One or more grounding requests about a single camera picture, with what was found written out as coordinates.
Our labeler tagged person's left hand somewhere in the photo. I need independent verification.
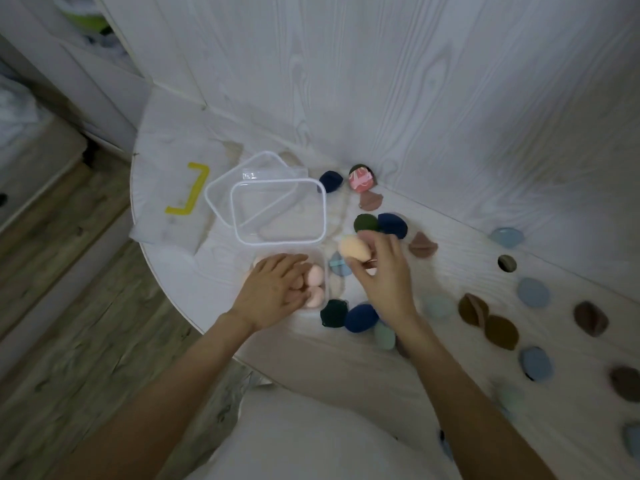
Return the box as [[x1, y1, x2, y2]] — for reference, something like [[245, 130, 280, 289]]
[[230, 253, 311, 334]]

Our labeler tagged person's right hand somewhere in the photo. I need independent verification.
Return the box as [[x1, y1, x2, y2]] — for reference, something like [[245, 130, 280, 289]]
[[347, 231, 422, 327]]

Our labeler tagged peach makeup sponge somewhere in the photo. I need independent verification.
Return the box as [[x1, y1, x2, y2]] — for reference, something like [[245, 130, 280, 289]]
[[338, 234, 372, 263]]

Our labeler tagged person's right forearm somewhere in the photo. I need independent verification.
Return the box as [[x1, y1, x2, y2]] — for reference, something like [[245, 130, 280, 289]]
[[389, 315, 558, 480]]

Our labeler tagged person's left forearm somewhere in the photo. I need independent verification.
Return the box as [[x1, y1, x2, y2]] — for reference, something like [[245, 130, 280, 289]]
[[47, 311, 258, 480]]

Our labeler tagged light blue ribboned powder puff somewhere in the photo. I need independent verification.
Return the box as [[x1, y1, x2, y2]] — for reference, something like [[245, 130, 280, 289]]
[[328, 251, 352, 278]]

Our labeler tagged clear plastic storage box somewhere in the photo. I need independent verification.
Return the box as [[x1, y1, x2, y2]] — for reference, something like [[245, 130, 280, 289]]
[[250, 246, 329, 311]]

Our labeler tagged clear plastic container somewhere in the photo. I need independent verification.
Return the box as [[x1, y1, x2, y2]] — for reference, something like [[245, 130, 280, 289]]
[[230, 178, 328, 245]]

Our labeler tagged navy powder puff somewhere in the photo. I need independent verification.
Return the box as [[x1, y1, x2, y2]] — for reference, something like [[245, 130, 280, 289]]
[[377, 212, 409, 240], [344, 303, 380, 333], [319, 170, 345, 194]]

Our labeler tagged pale green powder puff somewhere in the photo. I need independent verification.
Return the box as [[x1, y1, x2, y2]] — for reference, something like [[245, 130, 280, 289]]
[[373, 322, 397, 352], [492, 382, 527, 421]]

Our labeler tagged pale teal powder puff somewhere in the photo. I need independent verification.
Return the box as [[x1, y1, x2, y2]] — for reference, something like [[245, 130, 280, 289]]
[[422, 293, 457, 322]]

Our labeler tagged pink patterned powder puff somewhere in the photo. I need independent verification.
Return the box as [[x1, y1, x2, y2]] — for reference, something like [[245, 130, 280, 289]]
[[348, 164, 378, 194]]

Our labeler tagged clear plastic lid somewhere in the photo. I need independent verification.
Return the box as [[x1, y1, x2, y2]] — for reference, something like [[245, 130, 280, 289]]
[[204, 151, 309, 231]]

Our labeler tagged yellow tape mark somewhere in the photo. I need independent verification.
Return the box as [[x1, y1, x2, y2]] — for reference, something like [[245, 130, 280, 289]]
[[165, 163, 210, 216]]

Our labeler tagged white cloth sheet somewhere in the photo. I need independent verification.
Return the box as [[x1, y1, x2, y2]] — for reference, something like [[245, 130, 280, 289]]
[[128, 89, 242, 255]]

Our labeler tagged person's white clothing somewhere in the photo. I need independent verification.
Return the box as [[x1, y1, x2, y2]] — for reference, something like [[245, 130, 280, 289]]
[[187, 384, 453, 480]]

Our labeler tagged dark brown powder puff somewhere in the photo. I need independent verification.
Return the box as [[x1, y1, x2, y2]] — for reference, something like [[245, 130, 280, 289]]
[[573, 301, 610, 338], [609, 365, 640, 403]]

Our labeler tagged white cabinet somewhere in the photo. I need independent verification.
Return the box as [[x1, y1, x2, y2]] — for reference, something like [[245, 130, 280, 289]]
[[0, 0, 153, 156]]

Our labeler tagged white bedding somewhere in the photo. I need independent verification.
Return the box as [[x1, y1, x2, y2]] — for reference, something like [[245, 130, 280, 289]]
[[0, 72, 53, 150]]

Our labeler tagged green and white object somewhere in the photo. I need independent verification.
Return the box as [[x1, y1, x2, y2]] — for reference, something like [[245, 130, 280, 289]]
[[54, 0, 113, 36]]

